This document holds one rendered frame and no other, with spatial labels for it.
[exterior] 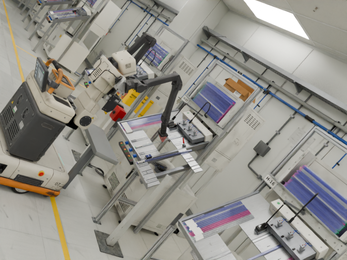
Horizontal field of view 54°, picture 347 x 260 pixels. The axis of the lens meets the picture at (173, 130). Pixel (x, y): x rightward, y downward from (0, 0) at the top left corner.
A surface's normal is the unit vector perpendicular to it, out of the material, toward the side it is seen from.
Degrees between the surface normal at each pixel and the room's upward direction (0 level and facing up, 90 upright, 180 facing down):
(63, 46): 90
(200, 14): 90
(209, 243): 45
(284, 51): 90
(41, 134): 90
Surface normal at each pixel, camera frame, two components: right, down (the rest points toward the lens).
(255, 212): 0.00, -0.83
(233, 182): -0.64, -0.41
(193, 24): 0.43, 0.51
